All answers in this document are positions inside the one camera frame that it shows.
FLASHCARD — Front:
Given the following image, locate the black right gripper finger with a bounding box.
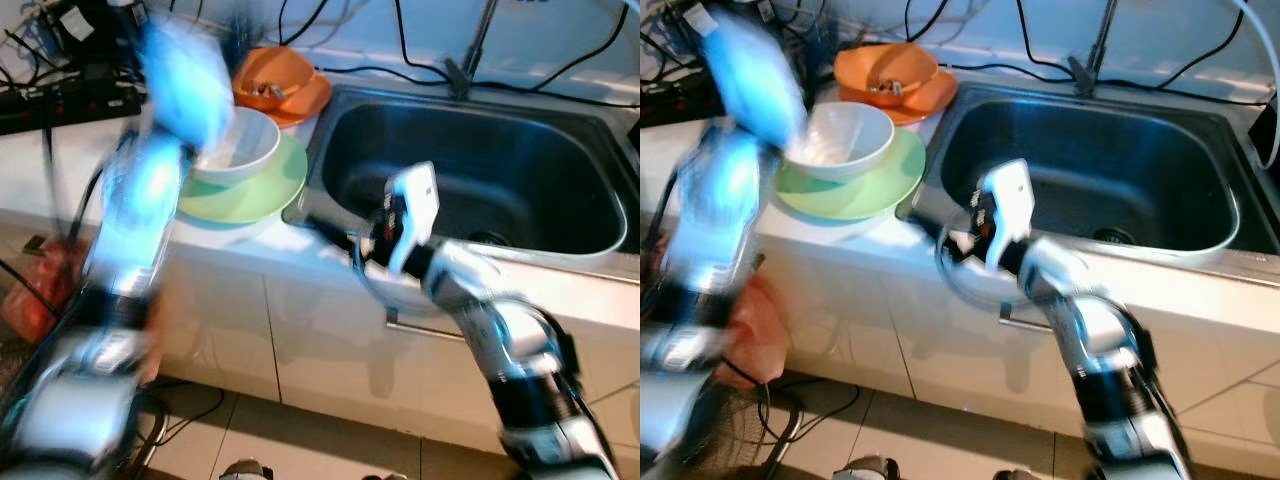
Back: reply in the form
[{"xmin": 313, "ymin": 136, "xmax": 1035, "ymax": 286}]
[
  {"xmin": 305, "ymin": 215, "xmax": 361, "ymax": 249},
  {"xmin": 908, "ymin": 212, "xmax": 963, "ymax": 247}
]

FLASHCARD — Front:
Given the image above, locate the green plate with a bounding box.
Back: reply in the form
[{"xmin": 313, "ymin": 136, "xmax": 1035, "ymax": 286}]
[
  {"xmin": 178, "ymin": 132, "xmax": 309, "ymax": 226},
  {"xmin": 775, "ymin": 128, "xmax": 928, "ymax": 221}
]

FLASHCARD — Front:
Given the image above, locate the white bowl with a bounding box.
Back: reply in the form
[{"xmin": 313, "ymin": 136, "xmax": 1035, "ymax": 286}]
[
  {"xmin": 190, "ymin": 107, "xmax": 283, "ymax": 186},
  {"xmin": 785, "ymin": 102, "xmax": 896, "ymax": 183}
]

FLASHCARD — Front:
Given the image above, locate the orange plate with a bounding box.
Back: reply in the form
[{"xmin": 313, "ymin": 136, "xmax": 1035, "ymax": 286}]
[
  {"xmin": 845, "ymin": 70, "xmax": 958, "ymax": 126},
  {"xmin": 240, "ymin": 75, "xmax": 333, "ymax": 128}
]

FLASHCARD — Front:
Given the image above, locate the white cabinet door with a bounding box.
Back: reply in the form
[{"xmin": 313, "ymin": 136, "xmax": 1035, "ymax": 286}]
[
  {"xmin": 760, "ymin": 255, "xmax": 896, "ymax": 401},
  {"xmin": 150, "ymin": 255, "xmax": 283, "ymax": 401},
  {"xmin": 885, "ymin": 265, "xmax": 1201, "ymax": 441},
  {"xmin": 265, "ymin": 270, "xmax": 601, "ymax": 441}
]

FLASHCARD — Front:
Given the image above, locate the stainless steel sink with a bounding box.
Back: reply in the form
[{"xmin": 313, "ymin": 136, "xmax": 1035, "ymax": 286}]
[
  {"xmin": 285, "ymin": 85, "xmax": 641, "ymax": 286},
  {"xmin": 900, "ymin": 82, "xmax": 1280, "ymax": 281}
]

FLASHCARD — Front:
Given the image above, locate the dark metal faucet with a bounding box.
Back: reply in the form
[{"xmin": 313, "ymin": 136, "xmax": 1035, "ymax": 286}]
[
  {"xmin": 1068, "ymin": 0, "xmax": 1121, "ymax": 96},
  {"xmin": 445, "ymin": 0, "xmax": 501, "ymax": 99}
]

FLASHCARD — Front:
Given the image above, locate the orange bowl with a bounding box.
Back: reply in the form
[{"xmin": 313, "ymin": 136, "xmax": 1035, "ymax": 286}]
[
  {"xmin": 233, "ymin": 47, "xmax": 316, "ymax": 111},
  {"xmin": 835, "ymin": 43, "xmax": 939, "ymax": 106}
]

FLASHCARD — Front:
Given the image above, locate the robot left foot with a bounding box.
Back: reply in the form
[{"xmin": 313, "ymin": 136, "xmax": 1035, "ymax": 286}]
[
  {"xmin": 830, "ymin": 455, "xmax": 901, "ymax": 480},
  {"xmin": 220, "ymin": 458, "xmax": 276, "ymax": 480}
]

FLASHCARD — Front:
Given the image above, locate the floor fan with grille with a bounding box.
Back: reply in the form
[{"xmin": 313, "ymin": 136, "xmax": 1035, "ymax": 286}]
[{"xmin": 700, "ymin": 378, "xmax": 801, "ymax": 480}]

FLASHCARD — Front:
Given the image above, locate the black power strip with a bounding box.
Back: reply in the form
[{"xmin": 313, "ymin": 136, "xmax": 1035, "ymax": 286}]
[
  {"xmin": 0, "ymin": 85, "xmax": 141, "ymax": 136},
  {"xmin": 640, "ymin": 75, "xmax": 701, "ymax": 126}
]

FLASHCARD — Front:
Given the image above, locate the black power adapter box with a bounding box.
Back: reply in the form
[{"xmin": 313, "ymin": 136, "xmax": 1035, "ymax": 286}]
[{"xmin": 40, "ymin": 0, "xmax": 131, "ymax": 71}]

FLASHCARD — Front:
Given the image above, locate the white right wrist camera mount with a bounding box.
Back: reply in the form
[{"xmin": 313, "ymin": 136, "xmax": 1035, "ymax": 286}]
[
  {"xmin": 985, "ymin": 160, "xmax": 1036, "ymax": 271},
  {"xmin": 385, "ymin": 163, "xmax": 441, "ymax": 276}
]

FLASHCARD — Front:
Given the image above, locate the white water hose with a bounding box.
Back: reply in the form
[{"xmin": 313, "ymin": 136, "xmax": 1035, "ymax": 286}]
[{"xmin": 1235, "ymin": 0, "xmax": 1280, "ymax": 166}]

